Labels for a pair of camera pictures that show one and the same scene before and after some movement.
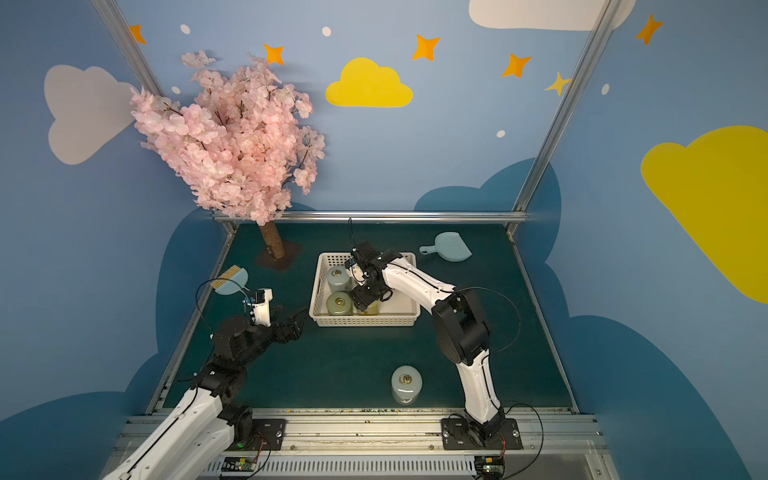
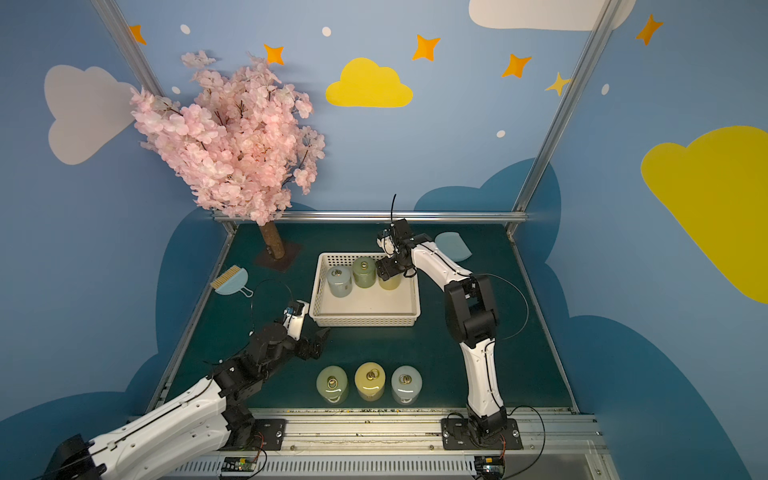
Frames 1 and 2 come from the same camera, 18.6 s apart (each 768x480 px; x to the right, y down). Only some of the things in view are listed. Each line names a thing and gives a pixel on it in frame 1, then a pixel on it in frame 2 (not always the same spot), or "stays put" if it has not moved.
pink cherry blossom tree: (243, 143) stays put
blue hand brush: (225, 283) stays put
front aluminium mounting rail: (552, 447) stays put
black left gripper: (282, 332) to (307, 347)
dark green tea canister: (340, 303) to (332, 383)
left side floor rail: (161, 393) stays put
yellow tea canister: (370, 310) to (370, 381)
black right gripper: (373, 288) to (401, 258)
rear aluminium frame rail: (383, 216) stays put
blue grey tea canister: (339, 279) stays put
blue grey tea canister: (406, 385) stays put
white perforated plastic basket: (398, 311) stays put
